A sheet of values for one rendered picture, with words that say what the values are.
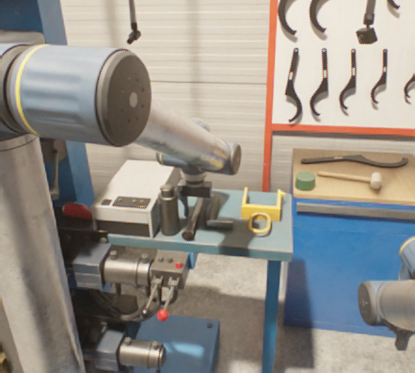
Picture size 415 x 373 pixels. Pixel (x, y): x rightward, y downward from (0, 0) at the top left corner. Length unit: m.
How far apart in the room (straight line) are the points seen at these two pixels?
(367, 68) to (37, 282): 2.65
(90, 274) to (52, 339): 0.63
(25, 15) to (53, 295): 1.07
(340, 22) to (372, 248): 1.53
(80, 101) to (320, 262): 1.95
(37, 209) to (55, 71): 0.31
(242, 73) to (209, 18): 0.46
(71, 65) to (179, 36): 2.55
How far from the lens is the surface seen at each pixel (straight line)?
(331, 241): 2.28
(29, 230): 0.84
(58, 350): 1.04
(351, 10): 3.02
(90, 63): 0.59
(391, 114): 3.24
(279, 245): 1.54
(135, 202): 1.55
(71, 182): 1.85
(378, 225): 2.25
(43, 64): 0.64
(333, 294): 2.52
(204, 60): 3.12
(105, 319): 1.97
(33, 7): 1.66
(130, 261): 1.58
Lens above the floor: 2.00
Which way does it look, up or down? 27 degrees down
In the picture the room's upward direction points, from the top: 2 degrees counter-clockwise
